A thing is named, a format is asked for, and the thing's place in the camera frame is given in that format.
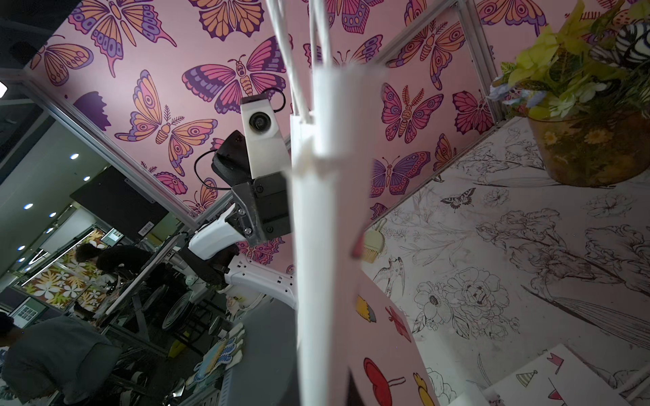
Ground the potted green plant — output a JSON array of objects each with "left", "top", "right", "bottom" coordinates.
[{"left": 489, "top": 1, "right": 649, "bottom": 187}]

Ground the person in grey shirt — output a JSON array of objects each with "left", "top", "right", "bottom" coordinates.
[{"left": 1, "top": 313, "right": 121, "bottom": 405}]

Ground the white paper bag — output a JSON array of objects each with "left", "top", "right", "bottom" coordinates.
[
  {"left": 451, "top": 344, "right": 649, "bottom": 406},
  {"left": 267, "top": 1, "right": 438, "bottom": 405}
]

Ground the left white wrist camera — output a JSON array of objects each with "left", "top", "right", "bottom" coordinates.
[{"left": 240, "top": 95, "right": 290, "bottom": 179}]

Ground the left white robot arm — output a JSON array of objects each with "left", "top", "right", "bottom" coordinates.
[{"left": 179, "top": 130, "right": 297, "bottom": 308}]

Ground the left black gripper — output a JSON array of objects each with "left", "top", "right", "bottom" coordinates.
[{"left": 225, "top": 172, "right": 291, "bottom": 246}]

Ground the person in white shirt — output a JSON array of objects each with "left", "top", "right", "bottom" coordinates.
[{"left": 75, "top": 244, "right": 152, "bottom": 276}]

